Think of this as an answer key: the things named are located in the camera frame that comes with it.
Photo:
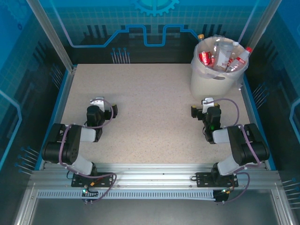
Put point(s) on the left aluminium frame post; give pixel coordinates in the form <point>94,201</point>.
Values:
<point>53,35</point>

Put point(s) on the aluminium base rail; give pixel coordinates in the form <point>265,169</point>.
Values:
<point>152,175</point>

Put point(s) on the left aluminium table rail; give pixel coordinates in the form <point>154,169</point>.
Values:
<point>62,105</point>

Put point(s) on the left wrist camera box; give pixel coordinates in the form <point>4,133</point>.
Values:
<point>97,102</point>

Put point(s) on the grey metal floor panel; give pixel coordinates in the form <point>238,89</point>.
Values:
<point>152,211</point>

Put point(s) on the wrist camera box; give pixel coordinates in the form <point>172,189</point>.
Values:
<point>208,103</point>
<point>97,102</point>

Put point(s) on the white plastic bucket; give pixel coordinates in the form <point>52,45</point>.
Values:
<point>241,79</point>

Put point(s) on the black led connector box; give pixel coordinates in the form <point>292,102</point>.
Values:
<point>221,194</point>
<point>90,194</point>

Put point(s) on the right black LED connector box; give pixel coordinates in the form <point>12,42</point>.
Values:
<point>221,194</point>

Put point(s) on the aluminium frame post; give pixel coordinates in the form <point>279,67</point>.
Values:
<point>53,35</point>
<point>257,23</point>

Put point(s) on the cream plastic bin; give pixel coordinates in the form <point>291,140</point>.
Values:
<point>206,86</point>

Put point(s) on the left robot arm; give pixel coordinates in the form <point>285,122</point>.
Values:
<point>58,150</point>

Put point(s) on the right aluminium frame post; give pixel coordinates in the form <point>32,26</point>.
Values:
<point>257,23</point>

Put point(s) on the left black LED connector box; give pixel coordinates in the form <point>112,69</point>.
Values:
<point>90,194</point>

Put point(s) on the aluminium table rail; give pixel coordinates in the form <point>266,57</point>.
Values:
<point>62,105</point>
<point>249,105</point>

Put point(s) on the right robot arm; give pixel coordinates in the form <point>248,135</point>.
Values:
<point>246,150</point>

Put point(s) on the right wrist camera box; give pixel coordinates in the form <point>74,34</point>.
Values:
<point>208,103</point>

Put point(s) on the right aluminium table rail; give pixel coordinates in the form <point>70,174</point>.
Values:
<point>249,105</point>

